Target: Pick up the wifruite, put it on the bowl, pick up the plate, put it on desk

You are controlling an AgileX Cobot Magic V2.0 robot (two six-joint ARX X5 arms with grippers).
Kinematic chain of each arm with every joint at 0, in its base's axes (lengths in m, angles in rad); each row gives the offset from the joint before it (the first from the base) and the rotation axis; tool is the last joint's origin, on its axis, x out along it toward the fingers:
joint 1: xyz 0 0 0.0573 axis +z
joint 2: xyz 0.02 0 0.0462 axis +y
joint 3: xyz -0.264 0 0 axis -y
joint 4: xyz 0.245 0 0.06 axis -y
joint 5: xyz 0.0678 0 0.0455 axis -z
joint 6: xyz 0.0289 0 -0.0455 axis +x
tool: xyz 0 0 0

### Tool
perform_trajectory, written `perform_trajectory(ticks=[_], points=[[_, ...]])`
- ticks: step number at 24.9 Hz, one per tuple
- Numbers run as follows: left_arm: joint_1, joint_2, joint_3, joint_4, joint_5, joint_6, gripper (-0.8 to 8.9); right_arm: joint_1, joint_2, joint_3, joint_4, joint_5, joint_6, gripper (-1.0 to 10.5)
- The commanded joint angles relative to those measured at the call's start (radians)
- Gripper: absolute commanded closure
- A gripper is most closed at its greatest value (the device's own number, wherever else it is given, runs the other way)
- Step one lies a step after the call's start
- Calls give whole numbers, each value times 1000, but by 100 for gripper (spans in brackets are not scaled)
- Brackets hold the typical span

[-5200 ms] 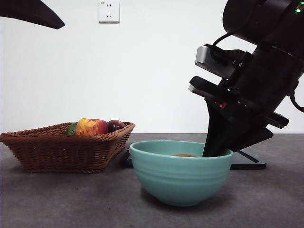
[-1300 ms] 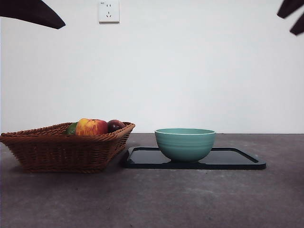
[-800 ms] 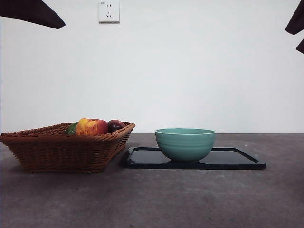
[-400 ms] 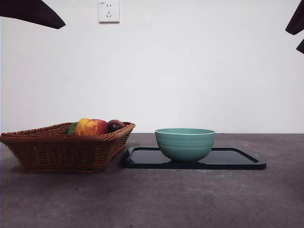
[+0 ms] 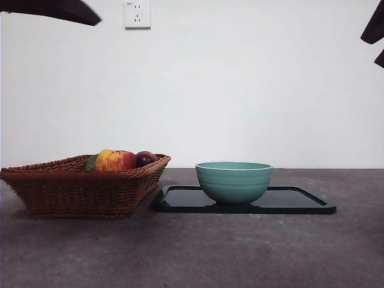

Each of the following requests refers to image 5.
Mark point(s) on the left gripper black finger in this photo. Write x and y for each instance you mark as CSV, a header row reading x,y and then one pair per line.
x,y
45,7

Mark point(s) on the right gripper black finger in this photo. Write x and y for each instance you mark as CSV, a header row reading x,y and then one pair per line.
x,y
375,27
381,60

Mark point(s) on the teal ribbed bowl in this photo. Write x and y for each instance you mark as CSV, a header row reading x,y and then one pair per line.
x,y
234,186

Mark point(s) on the green fruit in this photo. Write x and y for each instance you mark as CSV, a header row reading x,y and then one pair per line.
x,y
91,162

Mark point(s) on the red yellow apple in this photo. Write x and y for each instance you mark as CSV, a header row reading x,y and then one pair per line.
x,y
115,160

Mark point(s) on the dark red plum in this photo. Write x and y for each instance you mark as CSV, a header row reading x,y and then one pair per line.
x,y
145,159

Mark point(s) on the brown wicker basket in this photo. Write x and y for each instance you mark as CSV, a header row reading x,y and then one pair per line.
x,y
75,192

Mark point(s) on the dark rectangular tray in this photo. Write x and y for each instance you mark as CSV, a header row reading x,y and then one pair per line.
x,y
186,199

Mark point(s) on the white wall socket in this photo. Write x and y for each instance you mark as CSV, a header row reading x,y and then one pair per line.
x,y
138,15

